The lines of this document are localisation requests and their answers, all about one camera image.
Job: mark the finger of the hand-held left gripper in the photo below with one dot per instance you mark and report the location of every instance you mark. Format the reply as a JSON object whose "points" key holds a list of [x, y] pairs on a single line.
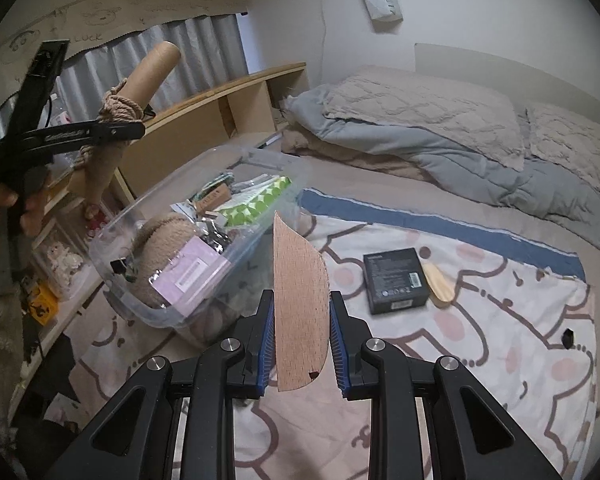
{"points": [[105, 131]]}

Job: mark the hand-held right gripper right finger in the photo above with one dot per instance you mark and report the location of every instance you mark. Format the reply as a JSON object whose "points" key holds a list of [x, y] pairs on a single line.
{"points": [[337, 345]]}

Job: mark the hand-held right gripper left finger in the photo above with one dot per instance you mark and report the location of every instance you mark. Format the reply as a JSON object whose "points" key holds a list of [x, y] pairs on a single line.
{"points": [[266, 340]]}

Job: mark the twine spool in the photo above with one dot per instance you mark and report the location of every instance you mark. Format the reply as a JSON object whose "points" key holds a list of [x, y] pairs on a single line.
{"points": [[145, 80]]}

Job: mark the purple box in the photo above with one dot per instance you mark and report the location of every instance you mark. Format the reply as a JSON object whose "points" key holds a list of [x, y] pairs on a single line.
{"points": [[190, 275]]}

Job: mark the clear plastic bin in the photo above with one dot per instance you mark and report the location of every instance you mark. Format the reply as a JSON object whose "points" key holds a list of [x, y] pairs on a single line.
{"points": [[115, 250]]}

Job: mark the black cardboard box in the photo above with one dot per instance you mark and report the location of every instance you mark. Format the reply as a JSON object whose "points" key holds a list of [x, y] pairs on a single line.
{"points": [[395, 280]]}

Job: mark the red white toy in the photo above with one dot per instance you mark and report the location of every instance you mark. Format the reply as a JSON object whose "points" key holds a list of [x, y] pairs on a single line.
{"points": [[94, 220]]}

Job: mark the silver foil packet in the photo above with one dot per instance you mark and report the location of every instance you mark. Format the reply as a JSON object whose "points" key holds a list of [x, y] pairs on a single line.
{"points": [[212, 235]]}

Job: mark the pale wooden block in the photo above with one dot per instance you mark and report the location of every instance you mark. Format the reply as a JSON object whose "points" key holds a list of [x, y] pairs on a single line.
{"points": [[439, 285]]}

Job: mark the beige plush cloth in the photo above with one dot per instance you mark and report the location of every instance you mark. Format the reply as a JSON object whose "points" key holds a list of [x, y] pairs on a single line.
{"points": [[165, 235]]}

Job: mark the brown narrow box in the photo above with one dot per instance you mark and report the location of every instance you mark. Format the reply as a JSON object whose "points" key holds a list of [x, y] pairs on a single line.
{"points": [[211, 199]]}

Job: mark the beige printed valance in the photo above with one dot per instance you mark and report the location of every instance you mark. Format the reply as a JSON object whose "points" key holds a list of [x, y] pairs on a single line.
{"points": [[130, 5]]}

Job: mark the grey curtain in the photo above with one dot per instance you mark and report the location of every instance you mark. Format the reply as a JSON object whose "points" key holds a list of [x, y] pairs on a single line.
{"points": [[205, 50]]}

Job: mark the white plush toys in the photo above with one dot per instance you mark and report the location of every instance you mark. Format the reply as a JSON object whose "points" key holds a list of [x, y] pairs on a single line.
{"points": [[62, 260]]}

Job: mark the black binder clip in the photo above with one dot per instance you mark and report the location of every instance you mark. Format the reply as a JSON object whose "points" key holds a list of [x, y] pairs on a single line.
{"points": [[122, 267]]}

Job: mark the wooden headboard shelf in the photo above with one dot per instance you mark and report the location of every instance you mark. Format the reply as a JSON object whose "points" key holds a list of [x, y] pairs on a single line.
{"points": [[240, 95]]}

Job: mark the green dotted packet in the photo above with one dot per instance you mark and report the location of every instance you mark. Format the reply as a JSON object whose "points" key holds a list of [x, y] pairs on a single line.
{"points": [[257, 200]]}

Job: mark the printed cartoon blanket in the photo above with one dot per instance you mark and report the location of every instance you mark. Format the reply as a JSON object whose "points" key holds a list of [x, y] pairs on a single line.
{"points": [[480, 360]]}

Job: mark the beige fleece blanket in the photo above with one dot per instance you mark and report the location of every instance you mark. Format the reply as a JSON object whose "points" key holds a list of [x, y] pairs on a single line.
{"points": [[320, 147]]}

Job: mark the grey duvet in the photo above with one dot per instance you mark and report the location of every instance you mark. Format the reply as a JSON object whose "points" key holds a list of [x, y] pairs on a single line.
{"points": [[430, 160]]}

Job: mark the dark cloth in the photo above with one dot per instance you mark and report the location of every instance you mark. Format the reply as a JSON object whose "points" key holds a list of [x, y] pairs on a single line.
{"points": [[55, 375]]}

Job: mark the small black cube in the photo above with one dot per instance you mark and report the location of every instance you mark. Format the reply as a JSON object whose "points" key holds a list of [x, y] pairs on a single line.
{"points": [[568, 338]]}

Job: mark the beige quilted pillow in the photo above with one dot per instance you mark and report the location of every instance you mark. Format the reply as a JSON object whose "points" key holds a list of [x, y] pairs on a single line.
{"points": [[575, 145], [420, 105]]}

